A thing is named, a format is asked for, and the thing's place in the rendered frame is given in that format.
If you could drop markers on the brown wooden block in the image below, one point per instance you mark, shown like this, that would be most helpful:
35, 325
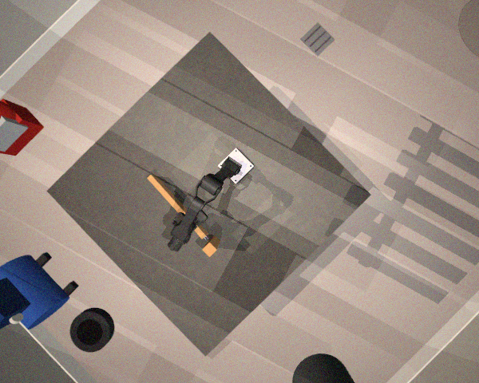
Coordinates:
211, 246

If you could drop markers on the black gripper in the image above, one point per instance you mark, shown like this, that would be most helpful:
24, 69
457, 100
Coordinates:
199, 220

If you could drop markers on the light brown wooden board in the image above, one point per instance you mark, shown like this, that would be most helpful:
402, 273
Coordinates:
177, 205

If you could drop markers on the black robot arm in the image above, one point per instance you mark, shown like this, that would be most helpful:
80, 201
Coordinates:
181, 232

